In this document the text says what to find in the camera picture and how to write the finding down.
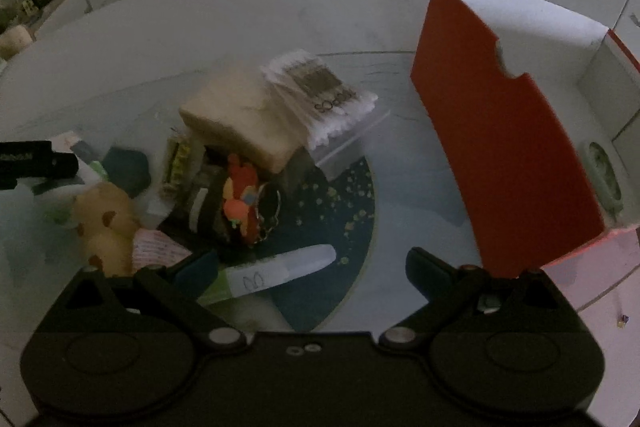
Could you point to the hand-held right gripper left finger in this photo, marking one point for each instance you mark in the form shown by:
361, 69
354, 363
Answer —
197, 269

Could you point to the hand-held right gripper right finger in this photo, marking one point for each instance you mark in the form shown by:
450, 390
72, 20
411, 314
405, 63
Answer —
425, 269

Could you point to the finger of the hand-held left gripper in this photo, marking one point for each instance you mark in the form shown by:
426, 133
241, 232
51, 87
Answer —
65, 165

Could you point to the dark teal pouch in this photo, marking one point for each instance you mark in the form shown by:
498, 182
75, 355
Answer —
127, 169

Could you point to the yellow plush toy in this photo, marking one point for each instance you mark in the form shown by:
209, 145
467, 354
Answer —
102, 217

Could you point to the white green pen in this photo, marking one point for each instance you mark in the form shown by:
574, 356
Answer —
285, 264

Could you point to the red cardboard box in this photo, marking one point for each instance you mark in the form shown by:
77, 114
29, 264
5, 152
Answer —
500, 132

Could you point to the cotton swab pack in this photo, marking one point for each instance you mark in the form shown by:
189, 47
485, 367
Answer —
320, 92

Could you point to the pink notepaper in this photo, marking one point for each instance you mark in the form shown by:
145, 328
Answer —
160, 249

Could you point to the black white striped packet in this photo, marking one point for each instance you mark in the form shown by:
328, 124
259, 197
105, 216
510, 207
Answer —
202, 207

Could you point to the green yellow packet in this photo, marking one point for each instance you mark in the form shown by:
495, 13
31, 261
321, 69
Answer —
176, 162

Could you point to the beige rounded object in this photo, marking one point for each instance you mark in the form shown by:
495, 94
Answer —
15, 39

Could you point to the green white tape roll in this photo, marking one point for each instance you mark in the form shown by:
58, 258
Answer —
612, 187

